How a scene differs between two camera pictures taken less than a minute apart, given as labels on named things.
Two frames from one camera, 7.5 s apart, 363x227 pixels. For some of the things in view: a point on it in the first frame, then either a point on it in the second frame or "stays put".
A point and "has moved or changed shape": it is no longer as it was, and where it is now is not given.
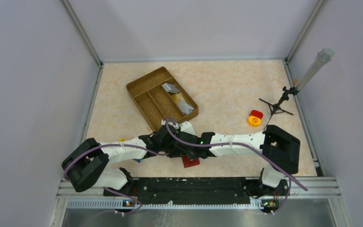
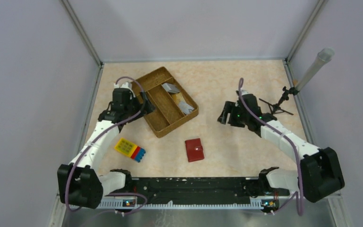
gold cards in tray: (185, 107) stays put
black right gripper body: (191, 155) to (237, 118)
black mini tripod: (275, 108) stays put
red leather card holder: (187, 163) has moved or changed shape
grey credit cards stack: (171, 88) stays put
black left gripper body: (168, 148) to (146, 107)
